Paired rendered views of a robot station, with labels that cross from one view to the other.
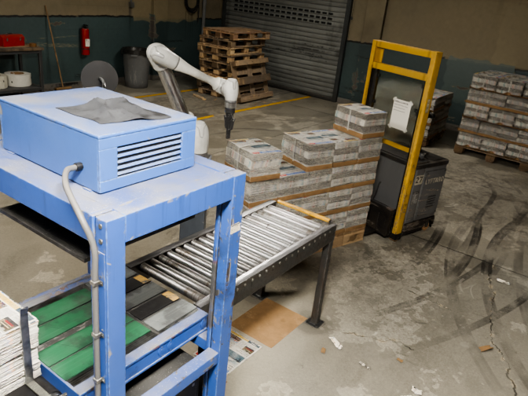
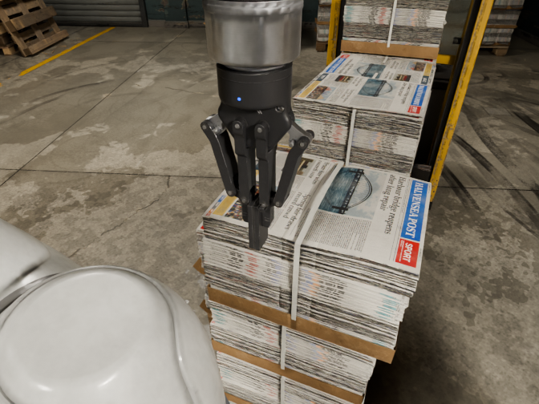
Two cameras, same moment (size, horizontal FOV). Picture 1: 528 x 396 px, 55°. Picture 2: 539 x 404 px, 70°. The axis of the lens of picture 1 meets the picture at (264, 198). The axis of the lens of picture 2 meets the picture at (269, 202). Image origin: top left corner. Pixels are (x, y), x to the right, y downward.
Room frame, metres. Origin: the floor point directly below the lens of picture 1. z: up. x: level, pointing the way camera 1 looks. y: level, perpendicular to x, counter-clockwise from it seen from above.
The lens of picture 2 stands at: (3.40, 0.50, 1.47)
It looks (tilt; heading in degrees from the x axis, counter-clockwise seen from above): 35 degrees down; 330
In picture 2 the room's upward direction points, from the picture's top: straight up
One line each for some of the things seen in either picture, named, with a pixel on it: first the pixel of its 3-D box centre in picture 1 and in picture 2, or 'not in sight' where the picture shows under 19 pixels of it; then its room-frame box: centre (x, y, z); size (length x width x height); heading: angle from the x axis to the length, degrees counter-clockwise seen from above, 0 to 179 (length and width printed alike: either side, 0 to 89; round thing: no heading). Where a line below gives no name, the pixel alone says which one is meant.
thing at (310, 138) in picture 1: (309, 137); (364, 91); (4.27, -0.33, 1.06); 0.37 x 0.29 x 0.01; 37
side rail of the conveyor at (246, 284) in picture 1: (276, 265); not in sight; (2.60, -0.12, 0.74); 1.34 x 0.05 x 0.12; 146
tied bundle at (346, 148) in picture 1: (331, 147); (374, 97); (4.45, -0.56, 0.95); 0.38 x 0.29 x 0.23; 37
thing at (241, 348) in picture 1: (228, 350); not in sight; (2.71, 0.12, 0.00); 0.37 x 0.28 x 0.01; 146
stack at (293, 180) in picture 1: (287, 208); (334, 269); (4.18, -0.23, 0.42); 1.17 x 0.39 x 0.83; 128
